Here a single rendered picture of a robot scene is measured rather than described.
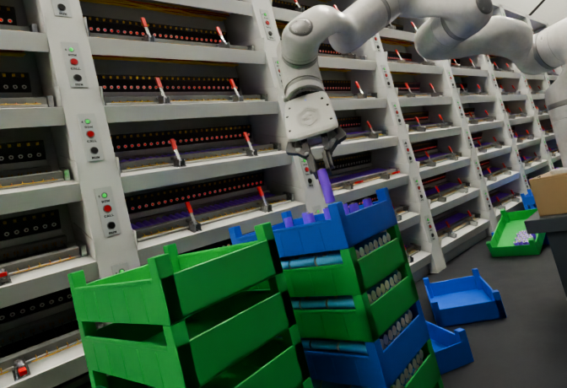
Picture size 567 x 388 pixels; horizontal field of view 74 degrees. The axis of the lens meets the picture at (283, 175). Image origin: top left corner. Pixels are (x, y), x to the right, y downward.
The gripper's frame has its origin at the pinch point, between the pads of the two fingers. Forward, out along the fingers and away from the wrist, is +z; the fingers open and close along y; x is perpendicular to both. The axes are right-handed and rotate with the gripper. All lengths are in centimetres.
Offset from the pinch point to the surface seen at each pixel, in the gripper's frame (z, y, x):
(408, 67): -104, 47, 109
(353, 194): -28, 2, 81
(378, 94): -83, 26, 94
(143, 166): -25, -51, 17
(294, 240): 11.3, -8.5, 5.6
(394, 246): 13.9, 9.2, 15.6
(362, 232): 12.8, 4.1, 5.4
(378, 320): 27.5, 2.8, 9.7
